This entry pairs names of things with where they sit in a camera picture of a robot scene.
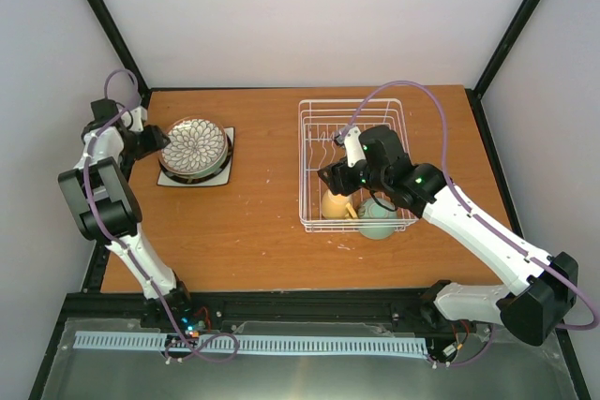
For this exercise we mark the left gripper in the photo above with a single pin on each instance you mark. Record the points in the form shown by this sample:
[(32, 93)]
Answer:
[(154, 140)]

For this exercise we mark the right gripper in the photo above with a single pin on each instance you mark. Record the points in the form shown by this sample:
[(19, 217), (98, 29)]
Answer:
[(338, 182)]

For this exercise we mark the yellow ceramic mug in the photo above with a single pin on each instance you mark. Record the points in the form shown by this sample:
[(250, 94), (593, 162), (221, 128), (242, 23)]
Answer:
[(337, 207)]

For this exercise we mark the floral patterned plate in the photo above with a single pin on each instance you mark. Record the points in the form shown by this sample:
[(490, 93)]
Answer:
[(195, 124)]

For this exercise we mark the white wire dish rack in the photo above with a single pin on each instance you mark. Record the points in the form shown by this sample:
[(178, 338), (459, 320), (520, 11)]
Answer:
[(385, 142)]

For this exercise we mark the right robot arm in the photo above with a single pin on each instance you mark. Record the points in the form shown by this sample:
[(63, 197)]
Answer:
[(537, 289)]

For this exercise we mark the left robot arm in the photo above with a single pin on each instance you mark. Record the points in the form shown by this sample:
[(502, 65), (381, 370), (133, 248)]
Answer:
[(105, 209)]

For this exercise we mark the square black-rimmed plate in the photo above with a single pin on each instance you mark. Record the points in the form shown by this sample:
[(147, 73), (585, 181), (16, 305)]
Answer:
[(221, 176)]

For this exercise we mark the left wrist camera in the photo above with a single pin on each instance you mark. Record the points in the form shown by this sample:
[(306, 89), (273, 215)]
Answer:
[(137, 119)]

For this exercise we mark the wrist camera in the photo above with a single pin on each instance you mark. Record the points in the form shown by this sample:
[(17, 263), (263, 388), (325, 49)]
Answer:
[(137, 119), (352, 146)]

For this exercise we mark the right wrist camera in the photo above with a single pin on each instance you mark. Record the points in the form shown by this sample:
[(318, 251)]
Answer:
[(352, 146)]

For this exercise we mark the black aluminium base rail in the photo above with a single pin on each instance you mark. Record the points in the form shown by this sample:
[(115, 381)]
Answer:
[(397, 310)]

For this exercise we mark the light blue cable duct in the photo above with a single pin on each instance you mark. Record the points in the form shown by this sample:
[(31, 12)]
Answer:
[(263, 345)]

